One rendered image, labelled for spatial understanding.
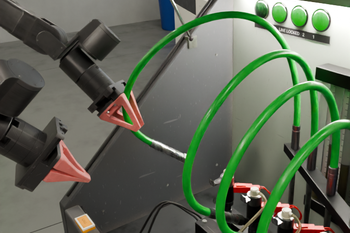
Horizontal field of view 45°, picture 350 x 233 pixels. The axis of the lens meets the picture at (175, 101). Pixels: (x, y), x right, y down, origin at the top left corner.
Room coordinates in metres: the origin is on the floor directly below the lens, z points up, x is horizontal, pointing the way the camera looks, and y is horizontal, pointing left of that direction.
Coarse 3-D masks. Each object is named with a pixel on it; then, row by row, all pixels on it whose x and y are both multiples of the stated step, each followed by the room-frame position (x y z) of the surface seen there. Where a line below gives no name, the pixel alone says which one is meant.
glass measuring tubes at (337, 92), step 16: (320, 80) 0.85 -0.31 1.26; (336, 80) 0.82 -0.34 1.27; (320, 96) 0.86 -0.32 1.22; (336, 96) 0.82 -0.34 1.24; (320, 112) 0.85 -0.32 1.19; (320, 128) 0.85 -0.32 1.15; (320, 144) 0.85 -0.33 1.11; (320, 160) 0.85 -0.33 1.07; (320, 208) 0.82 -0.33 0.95; (336, 224) 0.78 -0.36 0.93
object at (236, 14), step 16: (208, 16) 0.81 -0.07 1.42; (224, 16) 0.81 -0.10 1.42; (240, 16) 0.82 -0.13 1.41; (256, 16) 0.82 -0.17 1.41; (176, 32) 0.80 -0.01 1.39; (272, 32) 0.83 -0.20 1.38; (160, 48) 0.79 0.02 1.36; (288, 48) 0.83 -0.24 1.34; (144, 64) 0.78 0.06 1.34; (128, 80) 0.78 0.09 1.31; (128, 96) 0.78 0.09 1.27
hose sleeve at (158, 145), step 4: (156, 140) 0.79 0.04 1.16; (152, 144) 0.78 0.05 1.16; (156, 144) 0.79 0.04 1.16; (160, 144) 0.79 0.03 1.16; (164, 144) 0.80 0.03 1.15; (156, 148) 0.78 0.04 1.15; (160, 148) 0.79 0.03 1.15; (164, 148) 0.79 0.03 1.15; (168, 148) 0.79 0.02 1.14; (172, 148) 0.80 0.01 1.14; (164, 152) 0.79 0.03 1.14; (168, 152) 0.79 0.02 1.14; (172, 152) 0.79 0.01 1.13; (176, 152) 0.79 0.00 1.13; (180, 152) 0.80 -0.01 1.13; (172, 156) 0.79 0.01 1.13; (176, 156) 0.79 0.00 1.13; (180, 156) 0.79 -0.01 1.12; (180, 160) 0.79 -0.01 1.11
